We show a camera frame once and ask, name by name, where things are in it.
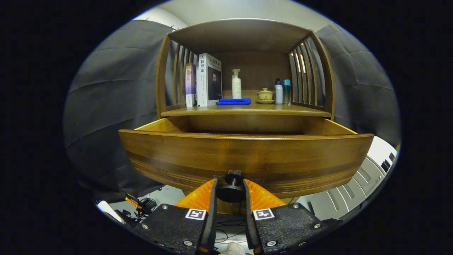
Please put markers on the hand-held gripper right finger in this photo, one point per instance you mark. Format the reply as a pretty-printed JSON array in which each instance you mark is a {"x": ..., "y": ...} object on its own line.
[{"x": 249, "y": 223}]

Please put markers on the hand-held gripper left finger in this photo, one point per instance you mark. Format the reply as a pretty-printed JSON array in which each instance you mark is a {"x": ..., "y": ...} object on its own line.
[{"x": 211, "y": 219}]

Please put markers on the black drawer knob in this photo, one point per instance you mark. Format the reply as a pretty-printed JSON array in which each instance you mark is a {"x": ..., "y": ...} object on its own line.
[{"x": 230, "y": 194}]

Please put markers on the wooden drawer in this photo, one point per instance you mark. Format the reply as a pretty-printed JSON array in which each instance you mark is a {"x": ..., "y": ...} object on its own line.
[{"x": 247, "y": 156}]

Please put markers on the white drawer unit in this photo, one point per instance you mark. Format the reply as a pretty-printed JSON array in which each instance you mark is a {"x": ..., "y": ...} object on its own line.
[{"x": 354, "y": 191}]

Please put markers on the wooden countertop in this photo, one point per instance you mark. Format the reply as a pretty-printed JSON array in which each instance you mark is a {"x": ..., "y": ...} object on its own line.
[{"x": 247, "y": 109}]

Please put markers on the wooden cabinet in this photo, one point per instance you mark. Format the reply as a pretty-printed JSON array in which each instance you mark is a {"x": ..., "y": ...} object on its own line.
[{"x": 247, "y": 35}]

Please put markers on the orange black tool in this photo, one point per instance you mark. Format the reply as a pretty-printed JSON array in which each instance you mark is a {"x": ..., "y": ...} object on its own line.
[{"x": 132, "y": 201}]

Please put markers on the white rounded object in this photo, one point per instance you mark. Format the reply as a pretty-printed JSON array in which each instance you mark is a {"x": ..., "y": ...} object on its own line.
[{"x": 110, "y": 211}]

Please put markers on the blue folded cloth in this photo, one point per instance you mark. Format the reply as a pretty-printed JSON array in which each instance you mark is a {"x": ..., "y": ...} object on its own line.
[{"x": 233, "y": 101}]

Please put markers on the yellow lidded teacup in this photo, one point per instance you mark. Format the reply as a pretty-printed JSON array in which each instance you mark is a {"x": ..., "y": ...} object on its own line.
[{"x": 265, "y": 95}]

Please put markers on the white bottle with blue cap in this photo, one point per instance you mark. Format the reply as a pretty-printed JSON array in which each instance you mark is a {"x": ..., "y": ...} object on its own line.
[{"x": 279, "y": 94}]

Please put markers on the white pump bottle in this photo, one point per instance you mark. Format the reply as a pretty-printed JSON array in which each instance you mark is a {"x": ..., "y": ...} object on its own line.
[{"x": 236, "y": 88}]

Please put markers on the teal bottle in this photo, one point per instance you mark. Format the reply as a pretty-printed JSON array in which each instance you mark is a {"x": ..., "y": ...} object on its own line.
[{"x": 286, "y": 94}]

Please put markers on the purple book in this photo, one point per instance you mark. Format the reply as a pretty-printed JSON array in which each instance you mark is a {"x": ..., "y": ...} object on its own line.
[{"x": 191, "y": 85}]

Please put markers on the white book with portrait cover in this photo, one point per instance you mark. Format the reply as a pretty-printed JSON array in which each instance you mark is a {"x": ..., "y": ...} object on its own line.
[{"x": 208, "y": 81}]

